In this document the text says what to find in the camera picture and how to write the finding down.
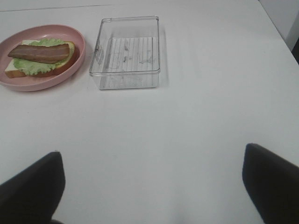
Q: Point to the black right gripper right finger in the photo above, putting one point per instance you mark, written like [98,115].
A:
[272,183]

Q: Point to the green lettuce leaf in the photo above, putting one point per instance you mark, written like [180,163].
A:
[37,66]

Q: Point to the right clear plastic container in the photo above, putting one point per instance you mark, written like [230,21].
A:
[127,54]

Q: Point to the bread slice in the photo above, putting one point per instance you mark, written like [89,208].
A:
[14,72]

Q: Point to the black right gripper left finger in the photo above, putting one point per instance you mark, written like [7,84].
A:
[33,195]

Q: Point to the pink round plate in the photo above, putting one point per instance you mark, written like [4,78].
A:
[62,32]

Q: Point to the bacon strip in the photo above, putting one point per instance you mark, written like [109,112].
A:
[41,54]

